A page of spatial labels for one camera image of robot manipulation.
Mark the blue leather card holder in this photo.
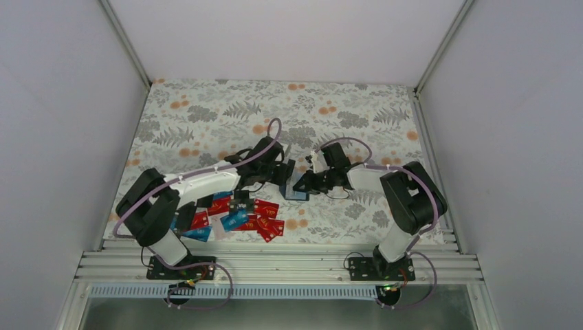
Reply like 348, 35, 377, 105
279, 170, 309, 201

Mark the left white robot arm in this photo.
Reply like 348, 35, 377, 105
115, 137, 295, 278

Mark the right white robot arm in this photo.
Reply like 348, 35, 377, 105
293, 142, 448, 280

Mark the red card right of pile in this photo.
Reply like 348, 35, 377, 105
254, 199, 279, 219

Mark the black vip card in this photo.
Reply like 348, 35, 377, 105
228, 199, 255, 215

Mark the small black card top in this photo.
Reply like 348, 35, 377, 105
233, 190, 250, 204

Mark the front red vip card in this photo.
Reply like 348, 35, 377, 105
256, 217, 285, 243

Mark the red card under pile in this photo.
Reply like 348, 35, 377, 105
234, 214, 258, 231

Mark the blue card centre pile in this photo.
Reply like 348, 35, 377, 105
220, 211, 249, 232

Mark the blue card pile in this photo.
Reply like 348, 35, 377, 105
220, 211, 249, 232
213, 191, 233, 200

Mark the blue card upper pile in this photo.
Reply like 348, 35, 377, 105
213, 191, 233, 200

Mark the red card upper left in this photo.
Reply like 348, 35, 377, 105
206, 196, 231, 216

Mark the black card upper left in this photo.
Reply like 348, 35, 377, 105
196, 195, 214, 208

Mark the red card lower left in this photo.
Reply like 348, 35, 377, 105
190, 211, 210, 230

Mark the blue card front left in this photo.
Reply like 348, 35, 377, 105
181, 226, 212, 242

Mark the black card lower left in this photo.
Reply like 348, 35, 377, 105
175, 202, 197, 232

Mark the floral patterned table mat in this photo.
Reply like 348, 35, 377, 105
116, 78, 424, 245

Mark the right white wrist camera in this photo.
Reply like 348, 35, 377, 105
305, 151, 328, 173

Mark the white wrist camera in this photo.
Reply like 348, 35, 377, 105
283, 144, 292, 160
305, 151, 328, 173

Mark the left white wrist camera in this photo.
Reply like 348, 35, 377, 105
283, 144, 292, 160

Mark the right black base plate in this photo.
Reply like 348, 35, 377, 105
346, 256, 416, 281

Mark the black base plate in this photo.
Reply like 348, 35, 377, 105
346, 256, 416, 281
146, 256, 217, 281

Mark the grey slotted cable duct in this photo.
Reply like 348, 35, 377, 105
88, 283, 380, 300

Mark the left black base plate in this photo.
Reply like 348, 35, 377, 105
146, 256, 217, 281

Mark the aluminium rail frame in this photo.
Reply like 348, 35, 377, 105
74, 241, 483, 285

